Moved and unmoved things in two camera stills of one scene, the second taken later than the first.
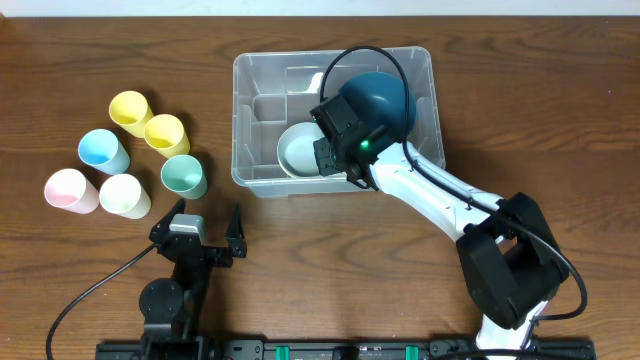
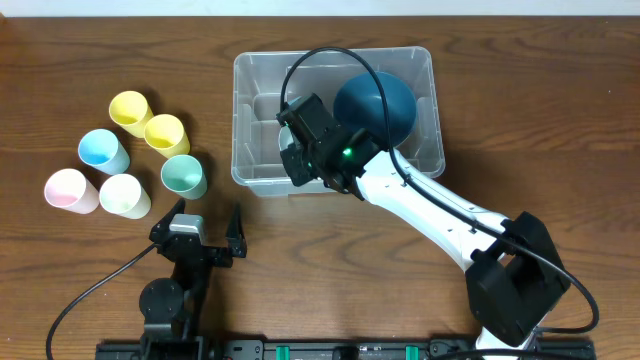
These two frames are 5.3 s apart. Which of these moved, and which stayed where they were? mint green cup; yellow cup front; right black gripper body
Moved: right black gripper body
Stayed: yellow cup front; mint green cup
